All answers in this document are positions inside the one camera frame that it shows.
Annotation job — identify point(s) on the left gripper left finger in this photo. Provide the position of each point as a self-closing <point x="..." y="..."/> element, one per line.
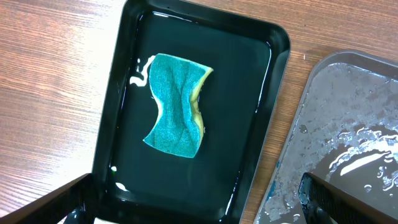
<point x="54" y="206"/>

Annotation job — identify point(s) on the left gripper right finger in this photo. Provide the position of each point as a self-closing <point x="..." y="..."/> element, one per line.
<point x="322" y="202"/>

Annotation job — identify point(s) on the green yellow sponge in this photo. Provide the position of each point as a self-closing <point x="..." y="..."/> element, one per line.
<point x="175" y="84"/>

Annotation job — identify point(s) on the small black water tray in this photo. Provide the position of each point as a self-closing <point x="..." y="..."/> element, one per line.
<point x="139" y="184"/>

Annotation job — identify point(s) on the large dark brown tray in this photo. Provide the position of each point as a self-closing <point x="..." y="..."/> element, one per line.
<point x="344" y="132"/>

